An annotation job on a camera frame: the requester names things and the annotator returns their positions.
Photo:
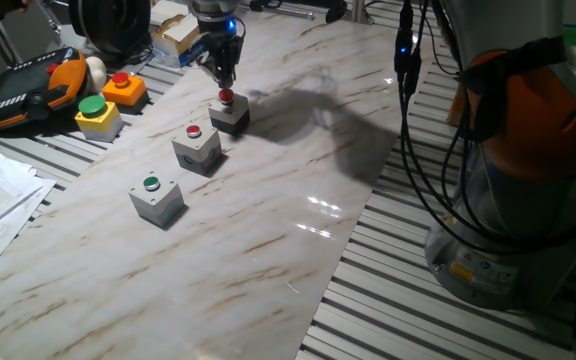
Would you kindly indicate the yellow box green mushroom button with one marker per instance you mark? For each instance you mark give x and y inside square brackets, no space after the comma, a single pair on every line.
[99,124]

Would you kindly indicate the black orange teach pendant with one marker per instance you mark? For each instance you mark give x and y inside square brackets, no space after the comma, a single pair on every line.
[28,92]

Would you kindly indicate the grey box red mushroom button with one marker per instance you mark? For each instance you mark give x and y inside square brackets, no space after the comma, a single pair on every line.
[229,117]

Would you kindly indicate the white egg shaped object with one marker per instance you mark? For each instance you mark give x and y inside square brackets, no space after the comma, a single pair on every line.
[96,72]

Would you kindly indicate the aluminium frame post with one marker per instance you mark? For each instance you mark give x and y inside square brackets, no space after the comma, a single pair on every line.
[362,10]

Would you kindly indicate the white yellow carton box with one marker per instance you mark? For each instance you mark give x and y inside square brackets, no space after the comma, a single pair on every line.
[175,35]

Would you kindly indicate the grey box green button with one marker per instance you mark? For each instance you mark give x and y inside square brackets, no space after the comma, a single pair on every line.
[160,205]

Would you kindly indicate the white marble pattern mat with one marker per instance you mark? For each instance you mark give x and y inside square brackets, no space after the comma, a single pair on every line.
[218,250]

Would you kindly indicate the orange box red mushroom button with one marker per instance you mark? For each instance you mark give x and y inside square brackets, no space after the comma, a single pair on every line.
[127,94]

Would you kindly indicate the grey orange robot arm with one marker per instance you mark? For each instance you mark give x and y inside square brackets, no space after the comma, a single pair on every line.
[533,125]

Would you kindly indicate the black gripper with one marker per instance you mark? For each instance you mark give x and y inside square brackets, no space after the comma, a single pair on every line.
[220,37]

